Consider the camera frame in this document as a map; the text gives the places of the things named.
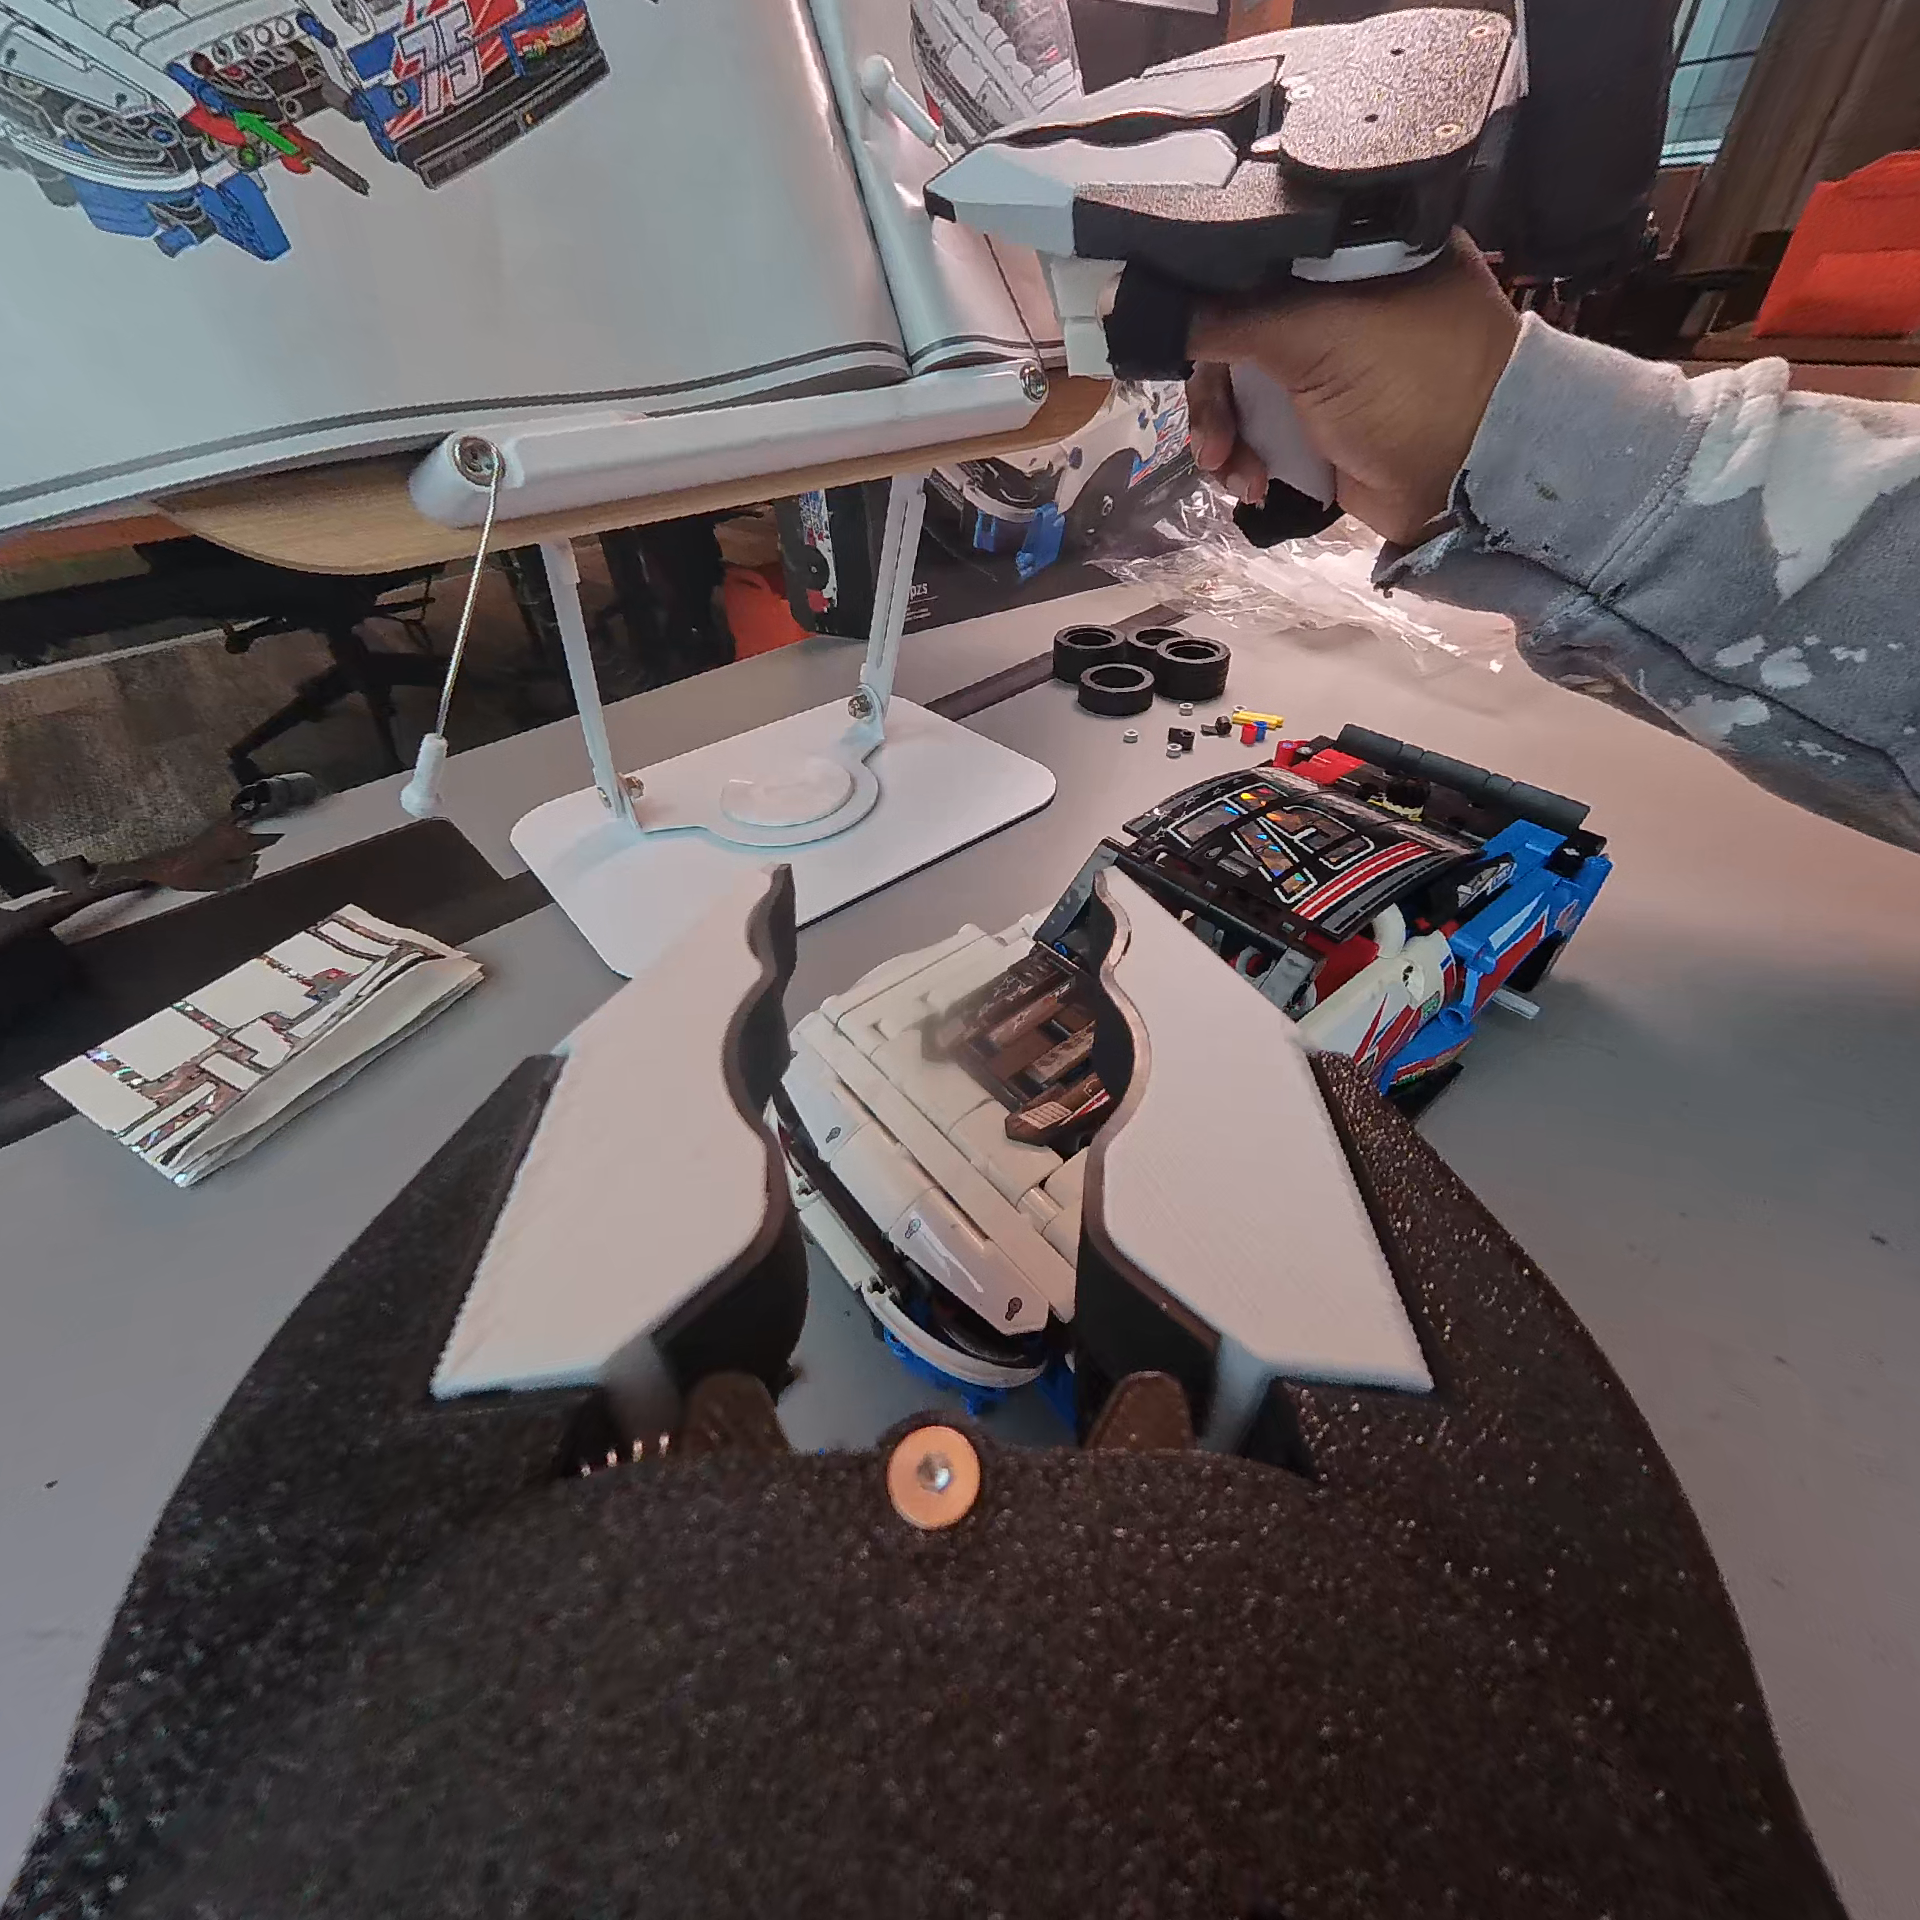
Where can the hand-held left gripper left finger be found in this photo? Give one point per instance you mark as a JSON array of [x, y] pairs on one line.
[[631, 1200]]

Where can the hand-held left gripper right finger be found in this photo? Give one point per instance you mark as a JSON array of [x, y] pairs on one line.
[[1260, 1200]]

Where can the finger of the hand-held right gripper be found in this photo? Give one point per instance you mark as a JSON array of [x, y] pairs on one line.
[[1051, 188], [1154, 98]]

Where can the brick-built toy race car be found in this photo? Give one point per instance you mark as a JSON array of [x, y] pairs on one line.
[[1320, 871]]

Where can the toy car instruction booklet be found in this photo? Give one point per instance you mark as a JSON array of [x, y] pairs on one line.
[[600, 271]]

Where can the white book stand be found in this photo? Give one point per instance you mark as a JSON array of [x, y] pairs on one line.
[[900, 780]]

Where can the grey desk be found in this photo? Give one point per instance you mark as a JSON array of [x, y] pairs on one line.
[[1650, 1200]]

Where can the person's right hand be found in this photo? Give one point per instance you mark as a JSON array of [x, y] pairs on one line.
[[1394, 391]]

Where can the toy race car set box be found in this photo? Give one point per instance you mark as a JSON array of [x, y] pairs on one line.
[[975, 511]]

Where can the holographic sticker sheet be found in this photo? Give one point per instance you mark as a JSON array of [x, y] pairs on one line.
[[255, 1051]]

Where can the clear plastic bags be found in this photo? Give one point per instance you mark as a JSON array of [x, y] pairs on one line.
[[1350, 585]]

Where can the black toy tyre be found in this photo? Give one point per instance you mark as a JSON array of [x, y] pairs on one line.
[[1154, 639], [1086, 655], [1116, 691], [1194, 669]]

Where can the small loose brick pieces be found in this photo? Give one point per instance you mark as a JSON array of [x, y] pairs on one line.
[[1209, 732]]

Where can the orange cushion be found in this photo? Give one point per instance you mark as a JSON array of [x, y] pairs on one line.
[[1844, 254]]

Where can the black office chair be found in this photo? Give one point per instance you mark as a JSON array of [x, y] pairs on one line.
[[308, 660]]

